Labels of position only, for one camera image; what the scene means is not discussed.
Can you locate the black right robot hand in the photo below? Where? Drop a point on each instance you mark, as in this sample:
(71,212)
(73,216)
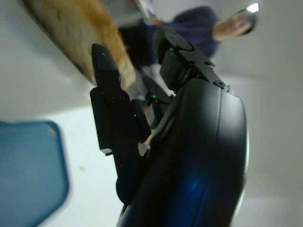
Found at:
(194,153)

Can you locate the toasted bread slice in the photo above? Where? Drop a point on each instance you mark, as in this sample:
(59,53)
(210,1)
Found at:
(85,30)

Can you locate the blue plastic tray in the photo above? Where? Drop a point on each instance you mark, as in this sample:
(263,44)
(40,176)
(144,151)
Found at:
(28,170)

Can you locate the person in dark clothes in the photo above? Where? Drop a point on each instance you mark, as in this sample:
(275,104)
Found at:
(201,26)

